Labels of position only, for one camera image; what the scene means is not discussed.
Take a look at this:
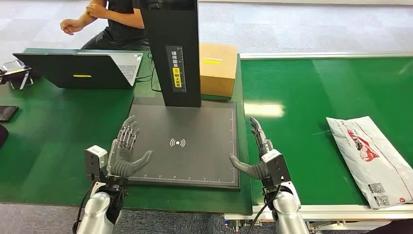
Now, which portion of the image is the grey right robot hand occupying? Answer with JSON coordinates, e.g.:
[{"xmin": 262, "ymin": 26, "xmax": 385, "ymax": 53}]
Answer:
[{"xmin": 229, "ymin": 117, "xmax": 275, "ymax": 180}]

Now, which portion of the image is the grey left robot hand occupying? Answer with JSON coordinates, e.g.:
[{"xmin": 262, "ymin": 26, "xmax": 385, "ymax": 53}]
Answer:
[{"xmin": 106, "ymin": 115, "xmax": 153, "ymax": 179}]

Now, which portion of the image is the white plastic mailer package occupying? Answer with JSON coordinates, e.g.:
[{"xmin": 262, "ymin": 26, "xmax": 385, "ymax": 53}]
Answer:
[{"xmin": 326, "ymin": 116, "xmax": 413, "ymax": 210}]

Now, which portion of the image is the black weighing device with column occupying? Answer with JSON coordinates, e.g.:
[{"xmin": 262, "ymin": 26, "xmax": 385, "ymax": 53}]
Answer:
[{"xmin": 127, "ymin": 0, "xmax": 242, "ymax": 191}]

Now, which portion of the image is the green belt conveyor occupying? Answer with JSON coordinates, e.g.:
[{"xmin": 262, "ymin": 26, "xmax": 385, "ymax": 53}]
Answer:
[{"xmin": 224, "ymin": 51, "xmax": 413, "ymax": 232}]

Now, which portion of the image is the open laptop computer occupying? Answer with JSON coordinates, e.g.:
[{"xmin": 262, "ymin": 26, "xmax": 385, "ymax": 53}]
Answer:
[{"xmin": 13, "ymin": 51, "xmax": 144, "ymax": 90}]

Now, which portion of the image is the brown cardboard box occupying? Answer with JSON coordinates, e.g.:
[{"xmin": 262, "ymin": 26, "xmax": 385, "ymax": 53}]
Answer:
[{"xmin": 199, "ymin": 42, "xmax": 239, "ymax": 98}]

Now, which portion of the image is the flat black phone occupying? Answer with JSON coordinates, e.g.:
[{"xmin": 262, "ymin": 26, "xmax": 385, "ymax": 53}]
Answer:
[{"xmin": 0, "ymin": 105, "xmax": 19, "ymax": 122}]

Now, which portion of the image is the person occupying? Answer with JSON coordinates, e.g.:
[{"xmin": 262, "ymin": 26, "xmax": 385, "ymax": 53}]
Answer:
[{"xmin": 60, "ymin": 0, "xmax": 150, "ymax": 51}]

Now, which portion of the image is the phone on stand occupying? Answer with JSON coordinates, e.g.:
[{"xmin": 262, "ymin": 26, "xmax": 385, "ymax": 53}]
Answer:
[{"xmin": 0, "ymin": 59, "xmax": 34, "ymax": 90}]

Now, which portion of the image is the dark object at corner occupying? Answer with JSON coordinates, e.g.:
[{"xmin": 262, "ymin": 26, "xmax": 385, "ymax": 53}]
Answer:
[{"xmin": 368, "ymin": 219, "xmax": 413, "ymax": 234}]

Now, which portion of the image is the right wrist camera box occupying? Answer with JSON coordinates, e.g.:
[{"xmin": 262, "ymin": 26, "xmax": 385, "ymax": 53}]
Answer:
[{"xmin": 261, "ymin": 149, "xmax": 292, "ymax": 190}]

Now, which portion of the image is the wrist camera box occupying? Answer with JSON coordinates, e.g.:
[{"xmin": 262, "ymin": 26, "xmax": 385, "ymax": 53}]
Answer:
[
  {"xmin": 261, "ymin": 149, "xmax": 292, "ymax": 190},
  {"xmin": 84, "ymin": 145, "xmax": 109, "ymax": 182}
]

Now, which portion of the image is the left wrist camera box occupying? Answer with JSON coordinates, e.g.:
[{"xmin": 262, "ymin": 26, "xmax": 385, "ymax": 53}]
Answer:
[{"xmin": 84, "ymin": 145, "xmax": 109, "ymax": 182}]

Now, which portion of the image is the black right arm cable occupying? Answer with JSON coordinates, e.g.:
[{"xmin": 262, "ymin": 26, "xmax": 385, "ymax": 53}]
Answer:
[{"xmin": 246, "ymin": 185, "xmax": 282, "ymax": 234}]

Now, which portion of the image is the thin black desk cable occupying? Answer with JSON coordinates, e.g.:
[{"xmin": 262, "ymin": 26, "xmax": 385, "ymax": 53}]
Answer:
[{"xmin": 135, "ymin": 51, "xmax": 162, "ymax": 93}]

